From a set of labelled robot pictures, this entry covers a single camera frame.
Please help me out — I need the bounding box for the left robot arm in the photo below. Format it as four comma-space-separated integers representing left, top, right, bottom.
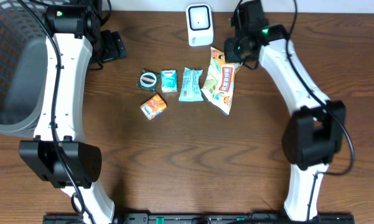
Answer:
19, 1, 126, 223

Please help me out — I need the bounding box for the orange tissue pack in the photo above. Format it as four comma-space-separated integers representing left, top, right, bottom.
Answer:
140, 94, 167, 120

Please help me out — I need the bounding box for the green Kleenex tissue pack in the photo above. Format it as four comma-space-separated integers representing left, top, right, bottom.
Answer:
161, 70, 178, 93

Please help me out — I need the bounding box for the yellow snack bag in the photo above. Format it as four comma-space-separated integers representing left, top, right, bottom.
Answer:
201, 47, 241, 116

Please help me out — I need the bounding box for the teal wet wipe packet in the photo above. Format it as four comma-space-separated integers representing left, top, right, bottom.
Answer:
179, 67, 203, 102

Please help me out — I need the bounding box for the white barcode scanner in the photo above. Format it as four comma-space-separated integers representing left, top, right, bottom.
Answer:
185, 4, 214, 47

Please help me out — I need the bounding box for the dark grey plastic mesh basket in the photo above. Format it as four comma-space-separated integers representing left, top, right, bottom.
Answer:
0, 0, 60, 138

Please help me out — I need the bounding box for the green Zam-Buk tin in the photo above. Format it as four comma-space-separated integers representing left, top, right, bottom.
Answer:
137, 70, 161, 92

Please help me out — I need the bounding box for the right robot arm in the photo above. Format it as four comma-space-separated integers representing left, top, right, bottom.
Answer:
224, 1, 353, 223

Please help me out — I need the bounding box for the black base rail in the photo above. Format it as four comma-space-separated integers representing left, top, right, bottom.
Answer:
42, 213, 355, 224

